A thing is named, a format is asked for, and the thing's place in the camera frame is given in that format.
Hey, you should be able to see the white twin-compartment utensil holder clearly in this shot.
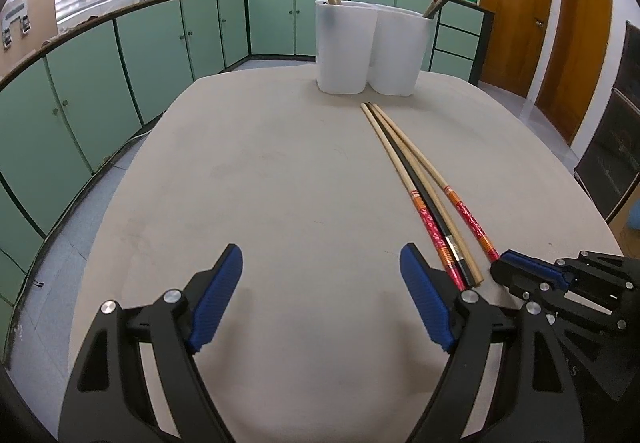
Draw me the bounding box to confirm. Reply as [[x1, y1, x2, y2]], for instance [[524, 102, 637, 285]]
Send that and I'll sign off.
[[314, 0, 437, 97]]

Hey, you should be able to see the wooden door with knob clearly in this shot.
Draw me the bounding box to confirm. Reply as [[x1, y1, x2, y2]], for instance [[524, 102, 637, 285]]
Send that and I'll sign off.
[[479, 0, 556, 99]]

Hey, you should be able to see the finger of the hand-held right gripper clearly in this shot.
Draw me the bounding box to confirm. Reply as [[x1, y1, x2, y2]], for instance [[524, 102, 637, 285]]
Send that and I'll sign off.
[[502, 249, 640, 295], [490, 259, 627, 332]]

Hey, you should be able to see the plain wooden door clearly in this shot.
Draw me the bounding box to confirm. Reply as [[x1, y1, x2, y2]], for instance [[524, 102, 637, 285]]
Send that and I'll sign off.
[[535, 0, 613, 146]]

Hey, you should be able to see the cardboard box on counter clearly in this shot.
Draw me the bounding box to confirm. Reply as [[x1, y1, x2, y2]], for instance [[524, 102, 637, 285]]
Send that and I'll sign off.
[[0, 0, 58, 69]]

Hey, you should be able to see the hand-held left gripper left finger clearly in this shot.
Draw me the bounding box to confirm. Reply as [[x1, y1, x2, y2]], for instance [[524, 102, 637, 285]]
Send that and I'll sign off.
[[59, 243, 244, 443]]

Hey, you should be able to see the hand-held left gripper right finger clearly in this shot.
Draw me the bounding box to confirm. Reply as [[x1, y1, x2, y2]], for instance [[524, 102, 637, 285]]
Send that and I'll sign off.
[[399, 243, 583, 443]]

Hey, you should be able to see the dark glass-front cabinet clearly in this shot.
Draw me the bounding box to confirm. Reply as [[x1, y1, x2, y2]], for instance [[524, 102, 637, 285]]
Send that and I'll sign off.
[[574, 20, 640, 224]]

